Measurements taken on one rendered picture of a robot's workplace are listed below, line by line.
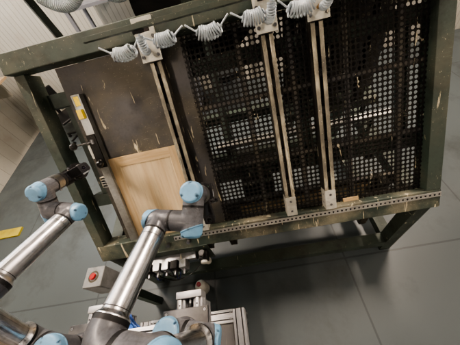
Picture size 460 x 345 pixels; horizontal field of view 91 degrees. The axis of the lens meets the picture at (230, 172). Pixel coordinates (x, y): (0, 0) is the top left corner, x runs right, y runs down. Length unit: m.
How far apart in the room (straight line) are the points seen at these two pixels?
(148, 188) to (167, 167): 0.19
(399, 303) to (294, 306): 0.80
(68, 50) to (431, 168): 2.03
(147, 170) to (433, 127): 1.62
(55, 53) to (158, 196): 0.90
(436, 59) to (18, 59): 2.06
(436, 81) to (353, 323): 1.73
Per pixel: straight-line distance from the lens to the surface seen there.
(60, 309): 3.12
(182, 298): 1.35
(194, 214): 0.78
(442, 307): 2.54
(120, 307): 0.73
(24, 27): 4.75
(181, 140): 1.30
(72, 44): 1.46
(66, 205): 1.20
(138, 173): 1.50
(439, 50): 1.61
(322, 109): 1.32
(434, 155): 1.71
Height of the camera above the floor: 2.23
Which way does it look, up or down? 51 degrees down
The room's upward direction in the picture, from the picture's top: 18 degrees counter-clockwise
